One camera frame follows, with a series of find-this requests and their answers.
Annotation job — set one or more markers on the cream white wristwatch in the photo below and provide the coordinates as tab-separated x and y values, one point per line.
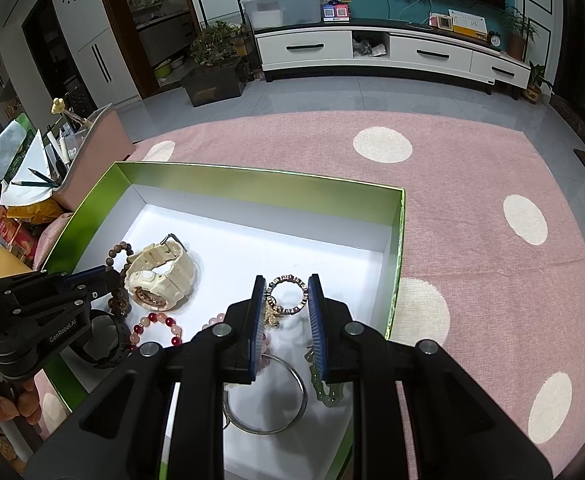
162	270

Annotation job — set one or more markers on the bunch of pens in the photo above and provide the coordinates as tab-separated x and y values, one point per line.
65	152

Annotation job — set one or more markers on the white desk calendar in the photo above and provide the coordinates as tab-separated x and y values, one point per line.
467	24

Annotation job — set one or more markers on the orange snack packet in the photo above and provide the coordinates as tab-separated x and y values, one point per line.
32	212

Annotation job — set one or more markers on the black wristwatch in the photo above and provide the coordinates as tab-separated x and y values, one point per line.
110	340

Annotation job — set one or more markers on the black alarm clock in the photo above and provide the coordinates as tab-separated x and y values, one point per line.
494	40

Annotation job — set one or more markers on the yellow flower pen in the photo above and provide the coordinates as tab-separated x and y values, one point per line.
59	106

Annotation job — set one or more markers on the green bowl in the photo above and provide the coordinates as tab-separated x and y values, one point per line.
167	70

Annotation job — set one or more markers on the white tv cabinet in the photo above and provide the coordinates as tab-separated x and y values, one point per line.
422	52

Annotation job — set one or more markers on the blue code stand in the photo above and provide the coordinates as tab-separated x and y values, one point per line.
336	11

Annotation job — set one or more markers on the tall potted plant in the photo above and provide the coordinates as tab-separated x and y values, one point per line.
518	35

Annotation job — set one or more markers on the pink organizer box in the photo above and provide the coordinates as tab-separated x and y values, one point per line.
102	145

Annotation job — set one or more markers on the green cardboard box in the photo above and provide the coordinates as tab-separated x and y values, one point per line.
272	230

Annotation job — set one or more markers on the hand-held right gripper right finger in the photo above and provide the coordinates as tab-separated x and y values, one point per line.
318	340

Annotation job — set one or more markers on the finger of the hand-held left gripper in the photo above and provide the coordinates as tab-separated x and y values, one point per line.
90	285

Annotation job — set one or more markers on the small pink framed clock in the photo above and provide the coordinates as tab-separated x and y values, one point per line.
441	21

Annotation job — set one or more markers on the clear plastic storage box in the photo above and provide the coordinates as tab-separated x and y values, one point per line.
282	10

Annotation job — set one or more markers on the potted plant in dark planter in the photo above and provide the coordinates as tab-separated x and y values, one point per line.
212	85

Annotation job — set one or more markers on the pink polka-dot tablecloth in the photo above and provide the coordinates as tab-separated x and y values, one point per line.
472	260

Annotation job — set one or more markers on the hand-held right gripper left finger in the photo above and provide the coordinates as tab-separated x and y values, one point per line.
257	340

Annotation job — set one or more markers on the small potted plant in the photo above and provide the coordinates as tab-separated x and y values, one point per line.
534	85

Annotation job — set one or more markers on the bushy green plant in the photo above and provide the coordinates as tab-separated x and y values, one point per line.
215	45

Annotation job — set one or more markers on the white paper booklet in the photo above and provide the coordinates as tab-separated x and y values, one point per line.
27	170

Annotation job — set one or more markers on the silver bangle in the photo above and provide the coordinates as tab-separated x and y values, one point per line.
300	380

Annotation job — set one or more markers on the grey cloth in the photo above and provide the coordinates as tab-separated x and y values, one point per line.
2	152

